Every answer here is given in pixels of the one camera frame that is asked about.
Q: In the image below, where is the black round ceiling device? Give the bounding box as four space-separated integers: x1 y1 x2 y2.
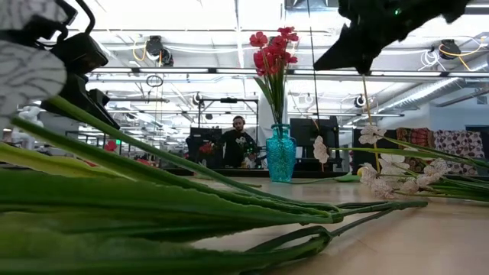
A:
144 34 175 68
438 38 462 61

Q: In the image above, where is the long ceiling light strip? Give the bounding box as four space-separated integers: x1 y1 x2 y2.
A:
87 66 489 78

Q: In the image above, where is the person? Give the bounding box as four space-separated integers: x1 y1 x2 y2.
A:
216 115 260 170

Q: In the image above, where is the black screen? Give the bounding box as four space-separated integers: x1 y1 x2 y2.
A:
186 127 223 169

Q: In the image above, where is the black panel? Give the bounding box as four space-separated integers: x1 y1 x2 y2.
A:
351 128 399 173

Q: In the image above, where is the black monitor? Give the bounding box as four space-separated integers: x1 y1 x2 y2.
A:
289 115 341 172

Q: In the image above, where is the orange patterned cloth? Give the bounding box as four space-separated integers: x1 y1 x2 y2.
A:
396 127 436 173

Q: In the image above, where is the red blossom spray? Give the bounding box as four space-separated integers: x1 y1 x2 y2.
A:
248 25 300 127

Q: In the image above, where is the white dotted cloth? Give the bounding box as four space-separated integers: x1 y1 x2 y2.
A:
432 129 487 176

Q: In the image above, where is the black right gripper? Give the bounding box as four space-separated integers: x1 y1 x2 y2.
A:
313 0 423 76

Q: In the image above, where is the white figure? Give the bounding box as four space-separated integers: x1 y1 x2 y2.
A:
11 105 46 150

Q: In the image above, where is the teal glass vase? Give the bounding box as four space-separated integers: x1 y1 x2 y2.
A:
265 123 297 183

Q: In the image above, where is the silver ventilation duct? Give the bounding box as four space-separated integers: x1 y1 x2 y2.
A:
376 63 489 114

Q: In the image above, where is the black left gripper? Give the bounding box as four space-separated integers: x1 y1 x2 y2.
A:
40 31 121 131

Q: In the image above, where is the yellow tulip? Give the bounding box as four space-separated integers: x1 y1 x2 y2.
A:
288 166 368 186

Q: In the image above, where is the black gantry frame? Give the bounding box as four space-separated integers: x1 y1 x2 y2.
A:
196 96 260 129

